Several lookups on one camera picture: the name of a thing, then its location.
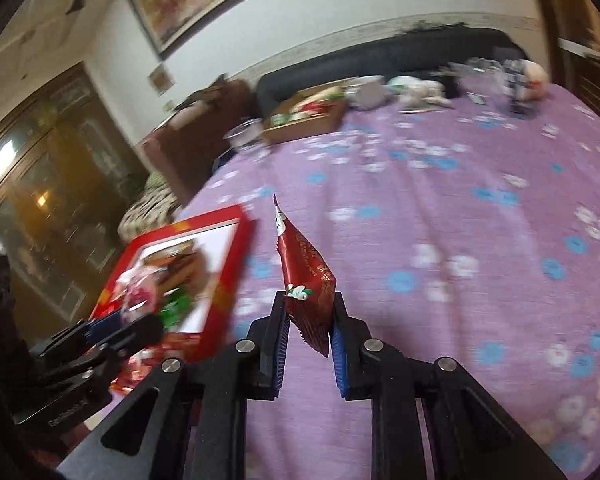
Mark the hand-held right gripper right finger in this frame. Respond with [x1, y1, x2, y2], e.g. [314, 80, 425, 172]
[330, 292, 568, 480]

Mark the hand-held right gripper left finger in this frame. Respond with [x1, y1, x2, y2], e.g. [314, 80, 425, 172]
[57, 290, 293, 480]

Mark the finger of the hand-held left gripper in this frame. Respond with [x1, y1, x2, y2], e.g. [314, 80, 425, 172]
[36, 310, 127, 361]
[82, 314, 165, 386]

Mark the clear pink snack packet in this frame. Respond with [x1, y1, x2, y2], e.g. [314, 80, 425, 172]
[121, 266, 162, 328]

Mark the red snack packet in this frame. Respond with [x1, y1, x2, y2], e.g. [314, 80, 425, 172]
[271, 192, 337, 358]

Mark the red box with white inside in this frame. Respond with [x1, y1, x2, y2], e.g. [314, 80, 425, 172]
[92, 204, 257, 362]

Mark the patterned cushion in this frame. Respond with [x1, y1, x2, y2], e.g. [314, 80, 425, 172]
[117, 172, 182, 242]

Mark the wooden glass cabinet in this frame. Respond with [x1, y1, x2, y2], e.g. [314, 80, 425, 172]
[0, 61, 152, 333]

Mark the brown armchair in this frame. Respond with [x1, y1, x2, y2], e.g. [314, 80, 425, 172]
[139, 77, 262, 207]

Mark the clear plastic bowl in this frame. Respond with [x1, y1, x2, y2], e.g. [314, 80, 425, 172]
[224, 118, 267, 155]

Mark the cardboard box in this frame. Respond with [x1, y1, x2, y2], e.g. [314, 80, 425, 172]
[261, 77, 359, 145]

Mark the dark sofa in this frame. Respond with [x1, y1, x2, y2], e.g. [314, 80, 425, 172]
[256, 26, 529, 117]

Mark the clear plastic cup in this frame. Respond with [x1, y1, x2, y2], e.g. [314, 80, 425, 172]
[465, 56, 502, 86]

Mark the black phone stand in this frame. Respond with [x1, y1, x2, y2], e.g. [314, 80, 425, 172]
[500, 57, 538, 118]

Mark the white plastic bottle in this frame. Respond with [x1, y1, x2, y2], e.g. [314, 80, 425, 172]
[522, 59, 551, 98]

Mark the small wall picture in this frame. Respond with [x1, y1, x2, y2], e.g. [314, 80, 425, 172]
[147, 65, 173, 96]

